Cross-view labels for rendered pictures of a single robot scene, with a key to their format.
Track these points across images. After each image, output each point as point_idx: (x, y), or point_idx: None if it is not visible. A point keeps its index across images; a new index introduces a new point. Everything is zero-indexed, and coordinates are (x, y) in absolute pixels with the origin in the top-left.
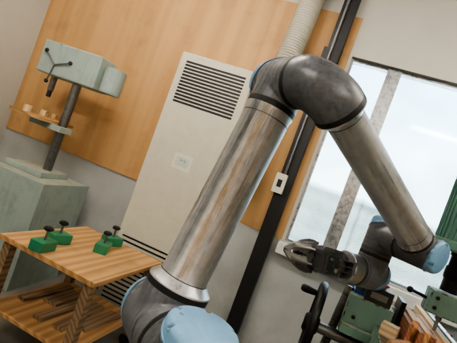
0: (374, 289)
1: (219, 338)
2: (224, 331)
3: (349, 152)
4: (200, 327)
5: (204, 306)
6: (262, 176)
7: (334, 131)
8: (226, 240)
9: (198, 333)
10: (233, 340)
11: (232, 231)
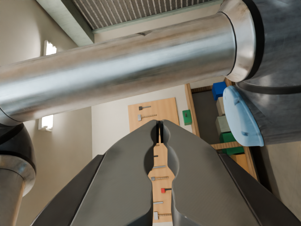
0: None
1: (234, 131)
2: (237, 128)
3: (18, 207)
4: (230, 115)
5: (249, 78)
6: (82, 106)
7: (24, 180)
8: (167, 88)
9: (229, 119)
10: (239, 139)
11: (156, 90)
